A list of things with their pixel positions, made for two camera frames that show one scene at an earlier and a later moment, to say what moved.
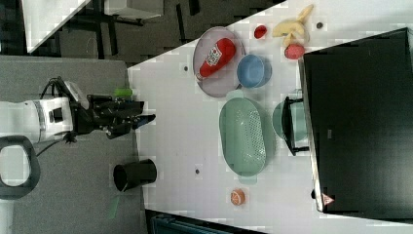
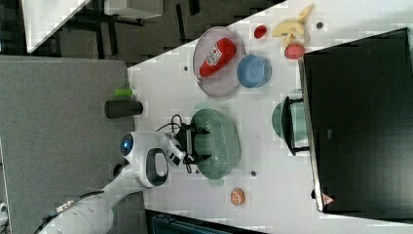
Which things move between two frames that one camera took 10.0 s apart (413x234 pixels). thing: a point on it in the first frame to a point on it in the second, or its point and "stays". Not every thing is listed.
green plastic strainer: [243, 136] to [221, 144]
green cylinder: [123, 92] stays
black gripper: [113, 116] to [185, 141]
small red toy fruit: [260, 31] stays
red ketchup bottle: [220, 54] stays
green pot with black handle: [289, 122] stays
